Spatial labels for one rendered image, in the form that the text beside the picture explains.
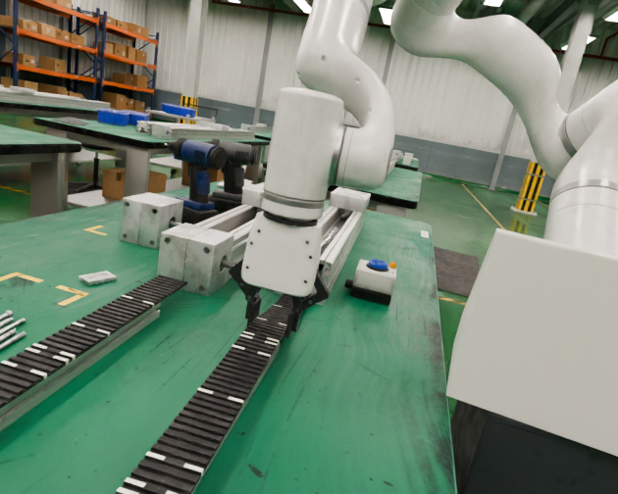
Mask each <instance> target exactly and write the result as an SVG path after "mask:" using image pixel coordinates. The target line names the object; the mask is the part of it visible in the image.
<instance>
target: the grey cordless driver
mask: <svg viewBox="0 0 618 494"><path fill-rule="evenodd" d="M201 142H205V143H209V144H213V145H217V146H219V147H222V148H224V149H225V151H226V153H227V161H226V163H225V165H224V166H223V167H222V173H224V189H218V188H217V189H215V190H214V191H213V192H212V193H211V194H210V195H208V197H209V202H211V203H214V204H215V209H214V210H217V211H218V212H219V214H222V213H224V212H227V211H229V210H231V209H234V208H236V207H239V206H241V205H244V204H241V202H242V195H243V193H242V187H243V186H244V167H242V166H241V164H243V165H247V166H249V164H251V166H254V165H256V161H257V156H258V149H257V147H256V146H254V148H253V147H252V145H248V144H242V143H237V142H231V141H227V140H222V142H221V141H220V140H219V139H214V138H213V139H212V140H211V141H201Z"/></svg>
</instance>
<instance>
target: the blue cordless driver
mask: <svg viewBox="0 0 618 494"><path fill-rule="evenodd" d="M164 146H168V149H169V151H171V152H172V153H174V154H175V156H176V158H178V159H179V160H183V161H185V162H187V163H188V176H189V196H179V197H176V198H175V199H180V200H183V209H182V218H181V223H190V224H197V223H199V222H203V221H206V220H208V219H211V218H213V217H215V216H217V215H218V214H219V212H218V211H217V210H214V209H215V204H214V203H211V202H209V197H208V195H209V193H210V173H209V171H208V169H211V170H220V169H221V168H222V167H223V166H224V165H225V163H226V161H227V153H226V151H225V149H224V148H222V147H219V146H217V145H213V144H209V143H205V142H201V141H196V140H192V139H186V138H180V139H178V140H175V141H171V142H170V143H169V144H167V143H164Z"/></svg>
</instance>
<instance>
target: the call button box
mask: <svg viewBox="0 0 618 494"><path fill-rule="evenodd" d="M395 281H396V269H392V268H390V267H387V269H386V270H380V269H376V268H373V267H371V266H369V261H366V260H360V261H359V264H358V266H357V269H356V272H355V276H354V280H351V279H347V280H346V282H345V285H344V286H345V287H347V288H351V294H350V296H352V297H356V298H360V299H364V300H368V301H372V302H376V303H380V304H384V305H388V306H389V304H390V300H391V294H392V292H393V288H394V285H395Z"/></svg>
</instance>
